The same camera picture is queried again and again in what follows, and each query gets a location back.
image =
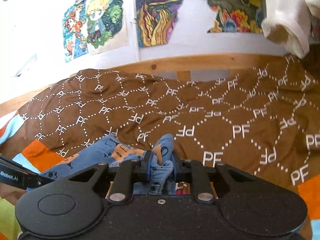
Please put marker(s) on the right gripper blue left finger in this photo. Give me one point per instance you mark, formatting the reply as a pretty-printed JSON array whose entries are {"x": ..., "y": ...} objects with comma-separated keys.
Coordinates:
[{"x": 146, "y": 164}]

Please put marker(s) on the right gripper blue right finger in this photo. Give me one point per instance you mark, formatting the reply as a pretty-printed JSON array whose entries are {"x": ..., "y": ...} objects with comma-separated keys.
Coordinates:
[{"x": 177, "y": 166}]

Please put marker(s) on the blue printed kids pants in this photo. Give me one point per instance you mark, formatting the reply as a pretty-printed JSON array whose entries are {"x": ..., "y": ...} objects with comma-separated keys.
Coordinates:
[{"x": 113, "y": 152}]

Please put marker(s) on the brown PF patchwork duvet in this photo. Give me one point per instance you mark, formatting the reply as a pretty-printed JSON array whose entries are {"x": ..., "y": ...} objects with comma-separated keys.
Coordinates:
[{"x": 263, "y": 120}]

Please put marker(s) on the white hanging garment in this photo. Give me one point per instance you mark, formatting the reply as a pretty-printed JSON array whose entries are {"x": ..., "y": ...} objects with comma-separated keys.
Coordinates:
[{"x": 293, "y": 24}]

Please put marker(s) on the colourful cartoon wall poster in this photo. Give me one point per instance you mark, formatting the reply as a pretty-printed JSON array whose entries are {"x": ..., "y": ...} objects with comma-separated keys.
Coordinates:
[{"x": 93, "y": 27}]

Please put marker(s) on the swirly colourful wall poster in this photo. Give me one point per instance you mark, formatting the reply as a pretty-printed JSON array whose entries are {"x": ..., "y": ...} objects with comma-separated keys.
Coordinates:
[{"x": 155, "y": 21}]

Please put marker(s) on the dark colourful wall poster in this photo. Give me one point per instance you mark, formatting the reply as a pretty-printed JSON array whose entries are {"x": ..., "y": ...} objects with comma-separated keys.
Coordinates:
[{"x": 237, "y": 16}]

